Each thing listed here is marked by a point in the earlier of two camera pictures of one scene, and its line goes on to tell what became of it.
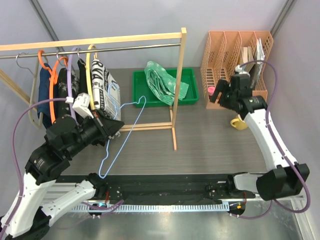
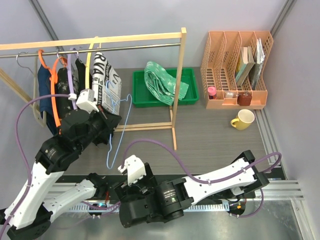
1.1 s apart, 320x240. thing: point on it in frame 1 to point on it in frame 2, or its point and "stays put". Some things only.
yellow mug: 238,124 stays put
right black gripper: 222,86 to 122,189
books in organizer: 253,63 stays put
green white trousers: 163,83 stays put
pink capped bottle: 211,89 stays put
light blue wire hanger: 128,133 to 125,127
